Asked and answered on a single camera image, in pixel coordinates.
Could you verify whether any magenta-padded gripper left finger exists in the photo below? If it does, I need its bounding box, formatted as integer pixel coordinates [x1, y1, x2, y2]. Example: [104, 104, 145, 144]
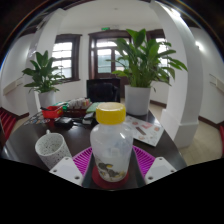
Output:
[49, 146, 94, 187]

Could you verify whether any red plastic box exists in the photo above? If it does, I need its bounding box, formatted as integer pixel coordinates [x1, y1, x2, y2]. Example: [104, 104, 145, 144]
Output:
[40, 105, 64, 120]

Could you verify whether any white wall heater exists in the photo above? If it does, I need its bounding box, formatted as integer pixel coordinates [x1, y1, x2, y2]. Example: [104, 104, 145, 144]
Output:
[2, 78, 26, 96]
[209, 73, 224, 94]

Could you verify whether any black chair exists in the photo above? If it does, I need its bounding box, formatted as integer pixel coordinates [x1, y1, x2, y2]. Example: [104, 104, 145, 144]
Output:
[86, 78, 122, 103]

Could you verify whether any dark-framed window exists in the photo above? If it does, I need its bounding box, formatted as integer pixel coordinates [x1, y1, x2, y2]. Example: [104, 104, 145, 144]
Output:
[146, 29, 171, 68]
[53, 33, 83, 83]

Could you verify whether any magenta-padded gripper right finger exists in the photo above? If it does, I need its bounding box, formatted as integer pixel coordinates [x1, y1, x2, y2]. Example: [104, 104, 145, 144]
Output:
[132, 144, 178, 185]

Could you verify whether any printed magazine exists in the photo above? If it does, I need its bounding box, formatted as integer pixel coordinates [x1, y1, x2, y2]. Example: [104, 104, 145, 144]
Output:
[123, 114, 165, 148]

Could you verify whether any dark wooden glazed door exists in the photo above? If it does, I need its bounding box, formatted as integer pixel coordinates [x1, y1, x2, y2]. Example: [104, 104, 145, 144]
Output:
[88, 29, 133, 81]

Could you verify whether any white speckled mug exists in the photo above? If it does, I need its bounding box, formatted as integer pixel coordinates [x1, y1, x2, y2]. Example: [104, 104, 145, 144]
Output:
[34, 129, 73, 170]

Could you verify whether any clear bottle with yellow cap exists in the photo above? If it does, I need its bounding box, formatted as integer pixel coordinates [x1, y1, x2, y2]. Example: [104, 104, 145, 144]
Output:
[89, 102, 134, 183]

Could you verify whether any colourful printed sheet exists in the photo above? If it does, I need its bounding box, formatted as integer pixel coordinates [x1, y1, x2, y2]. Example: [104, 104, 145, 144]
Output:
[23, 111, 51, 126]

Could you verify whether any small potted plant, white pot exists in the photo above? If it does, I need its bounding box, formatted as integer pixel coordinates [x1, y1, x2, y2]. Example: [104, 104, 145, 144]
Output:
[21, 49, 66, 109]

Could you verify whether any flat round red coaster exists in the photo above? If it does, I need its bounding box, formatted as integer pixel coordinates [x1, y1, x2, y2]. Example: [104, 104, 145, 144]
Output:
[91, 165, 130, 190]

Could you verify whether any large potted plant, white pot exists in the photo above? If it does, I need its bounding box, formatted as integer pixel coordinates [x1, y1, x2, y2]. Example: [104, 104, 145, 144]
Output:
[107, 28, 188, 117]

